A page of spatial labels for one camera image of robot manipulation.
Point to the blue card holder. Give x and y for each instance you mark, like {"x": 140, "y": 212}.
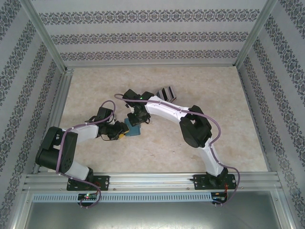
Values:
{"x": 134, "y": 131}

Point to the stack of credit cards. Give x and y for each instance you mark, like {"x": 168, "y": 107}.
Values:
{"x": 166, "y": 93}

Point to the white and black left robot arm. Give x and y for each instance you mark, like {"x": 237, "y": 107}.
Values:
{"x": 83, "y": 132}

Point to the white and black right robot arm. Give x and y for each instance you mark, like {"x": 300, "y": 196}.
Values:
{"x": 164, "y": 108}

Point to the grey metal sheet panel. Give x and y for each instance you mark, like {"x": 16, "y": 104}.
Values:
{"x": 152, "y": 215}

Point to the aluminium back frame bar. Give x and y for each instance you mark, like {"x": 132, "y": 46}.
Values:
{"x": 150, "y": 65}

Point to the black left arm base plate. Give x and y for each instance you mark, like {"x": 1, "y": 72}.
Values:
{"x": 102, "y": 182}

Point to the aluminium mounting rail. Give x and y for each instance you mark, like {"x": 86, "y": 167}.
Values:
{"x": 152, "y": 181}

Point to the aluminium side rail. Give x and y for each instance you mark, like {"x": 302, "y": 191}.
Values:
{"x": 56, "y": 105}
{"x": 255, "y": 121}

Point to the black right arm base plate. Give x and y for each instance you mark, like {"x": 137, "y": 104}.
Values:
{"x": 200, "y": 182}

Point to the aluminium frame post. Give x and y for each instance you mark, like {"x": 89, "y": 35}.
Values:
{"x": 255, "y": 35}
{"x": 45, "y": 35}

